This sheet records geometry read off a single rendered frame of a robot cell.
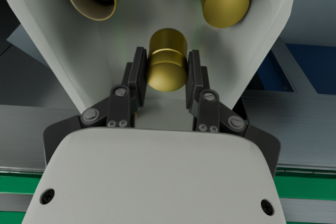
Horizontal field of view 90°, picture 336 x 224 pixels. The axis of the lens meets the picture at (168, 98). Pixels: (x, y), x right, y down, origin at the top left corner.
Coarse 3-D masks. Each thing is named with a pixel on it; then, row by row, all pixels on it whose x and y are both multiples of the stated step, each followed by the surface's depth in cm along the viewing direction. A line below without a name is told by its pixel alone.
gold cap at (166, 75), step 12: (156, 36) 14; (168, 36) 14; (180, 36) 14; (156, 48) 13; (168, 48) 13; (180, 48) 13; (156, 60) 12; (168, 60) 12; (180, 60) 12; (156, 72) 13; (168, 72) 13; (180, 72) 13; (156, 84) 14; (168, 84) 14; (180, 84) 14
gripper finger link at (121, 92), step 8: (112, 88) 11; (120, 88) 11; (128, 88) 11; (112, 96) 10; (120, 96) 10; (128, 96) 10; (112, 104) 10; (120, 104) 10; (128, 104) 10; (112, 112) 10; (120, 112) 10; (128, 112) 10; (112, 120) 9; (120, 120) 9; (128, 120) 9
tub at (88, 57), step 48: (48, 0) 12; (144, 0) 16; (192, 0) 16; (288, 0) 9; (48, 48) 13; (96, 48) 20; (144, 48) 21; (192, 48) 21; (240, 48) 14; (96, 96) 21
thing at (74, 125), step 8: (64, 120) 10; (72, 120) 10; (80, 120) 10; (104, 120) 11; (48, 128) 10; (56, 128) 10; (64, 128) 10; (72, 128) 10; (80, 128) 10; (48, 136) 9; (56, 136) 9; (64, 136) 9; (48, 144) 9; (56, 144) 9; (48, 152) 9; (48, 160) 8
